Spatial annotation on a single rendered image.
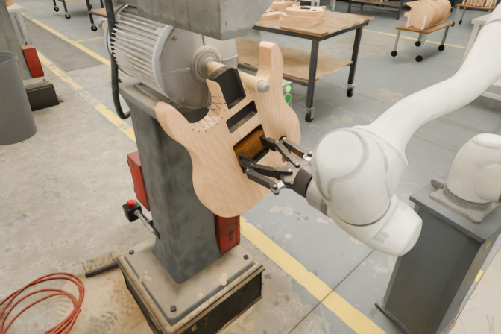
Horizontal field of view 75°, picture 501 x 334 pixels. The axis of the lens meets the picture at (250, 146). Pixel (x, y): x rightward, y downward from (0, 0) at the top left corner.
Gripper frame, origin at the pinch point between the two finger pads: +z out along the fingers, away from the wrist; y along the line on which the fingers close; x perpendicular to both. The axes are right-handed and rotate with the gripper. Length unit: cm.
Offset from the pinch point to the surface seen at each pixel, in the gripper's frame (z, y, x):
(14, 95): 282, -39, -52
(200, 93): 19.3, 1.0, 10.3
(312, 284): 9, 17, -117
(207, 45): 18.5, 7.6, 21.3
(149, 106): 32.7, -9.2, 7.8
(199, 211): 35, -10, -45
